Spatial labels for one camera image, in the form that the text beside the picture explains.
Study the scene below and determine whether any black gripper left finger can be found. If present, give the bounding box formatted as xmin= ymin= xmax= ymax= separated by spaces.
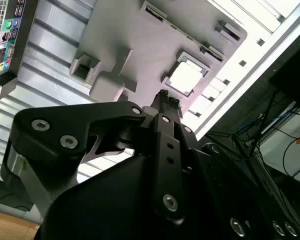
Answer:
xmin=0 ymin=90 xmax=188 ymax=225

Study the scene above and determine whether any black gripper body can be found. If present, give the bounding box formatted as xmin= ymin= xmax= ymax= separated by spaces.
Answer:
xmin=34 ymin=154 xmax=226 ymax=240

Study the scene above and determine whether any silver square CPU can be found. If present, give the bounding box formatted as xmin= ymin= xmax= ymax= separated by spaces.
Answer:
xmin=164 ymin=59 xmax=209 ymax=98

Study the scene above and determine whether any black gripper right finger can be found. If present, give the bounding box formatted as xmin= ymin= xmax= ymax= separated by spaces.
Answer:
xmin=168 ymin=98 xmax=300 ymax=240

